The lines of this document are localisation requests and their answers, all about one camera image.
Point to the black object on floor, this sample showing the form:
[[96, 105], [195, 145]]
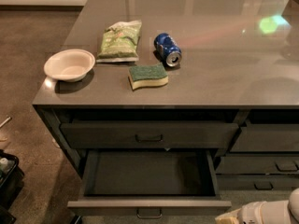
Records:
[[76, 220]]

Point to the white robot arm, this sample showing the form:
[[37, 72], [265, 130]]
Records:
[[293, 206]]

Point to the white bowl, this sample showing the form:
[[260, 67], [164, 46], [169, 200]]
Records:
[[69, 65]]

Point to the green chip bag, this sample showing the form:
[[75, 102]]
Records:
[[119, 42]]

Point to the green yellow sponge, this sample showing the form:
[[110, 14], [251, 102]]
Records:
[[143, 76]]

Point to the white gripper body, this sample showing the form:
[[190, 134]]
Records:
[[249, 215]]

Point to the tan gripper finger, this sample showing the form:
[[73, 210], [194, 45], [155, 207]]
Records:
[[228, 218]]

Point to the grey counter cabinet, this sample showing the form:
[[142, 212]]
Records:
[[239, 63]]

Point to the blue soda can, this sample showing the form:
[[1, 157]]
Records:
[[168, 49]]

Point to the black bin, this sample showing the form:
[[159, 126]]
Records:
[[11, 177]]

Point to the metal rod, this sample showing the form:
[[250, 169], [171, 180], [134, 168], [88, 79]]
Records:
[[5, 122]]

